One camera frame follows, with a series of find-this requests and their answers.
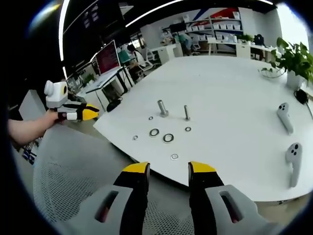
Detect grey mesh chair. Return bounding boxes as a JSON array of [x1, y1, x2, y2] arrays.
[[33, 124, 196, 235]]

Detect monitor with red screen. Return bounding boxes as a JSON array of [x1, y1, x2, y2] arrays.
[[94, 40, 122, 76]]

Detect white background table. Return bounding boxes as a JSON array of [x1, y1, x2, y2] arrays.
[[207, 39, 277, 61]]

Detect shelf with white bins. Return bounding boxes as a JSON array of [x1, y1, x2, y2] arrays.
[[184, 11, 244, 41]]

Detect white office chair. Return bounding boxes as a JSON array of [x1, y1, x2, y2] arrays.
[[140, 47, 162, 71]]

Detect person's left hand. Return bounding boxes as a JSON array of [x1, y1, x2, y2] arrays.
[[47, 108, 67, 126]]

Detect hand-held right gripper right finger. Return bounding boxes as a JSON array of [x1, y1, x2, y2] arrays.
[[188, 161, 282, 235]]

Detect black rounded object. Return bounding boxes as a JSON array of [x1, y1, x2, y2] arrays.
[[106, 99, 123, 113]]

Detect small green plant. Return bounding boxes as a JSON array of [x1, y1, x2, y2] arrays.
[[238, 33, 255, 45]]

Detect white desk black legs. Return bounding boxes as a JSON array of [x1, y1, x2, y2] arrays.
[[77, 66, 134, 112]]

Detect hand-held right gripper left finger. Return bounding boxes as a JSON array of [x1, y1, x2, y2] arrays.
[[62, 161, 151, 235]]

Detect black bag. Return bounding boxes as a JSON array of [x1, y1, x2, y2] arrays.
[[253, 34, 266, 47]]

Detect white handheld controller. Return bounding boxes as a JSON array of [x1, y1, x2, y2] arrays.
[[276, 102, 294, 135], [285, 142, 303, 188]]

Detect black cable plug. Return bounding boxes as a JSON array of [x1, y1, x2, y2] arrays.
[[294, 88, 311, 105]]

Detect thick threaded stud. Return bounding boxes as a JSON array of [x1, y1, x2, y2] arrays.
[[157, 99, 170, 118]]

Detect green potted plant white pot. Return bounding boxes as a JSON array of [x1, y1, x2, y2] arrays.
[[268, 37, 313, 89]]

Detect ceiling light strip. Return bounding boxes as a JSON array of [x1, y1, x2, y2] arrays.
[[58, 0, 71, 62], [125, 0, 186, 28]]

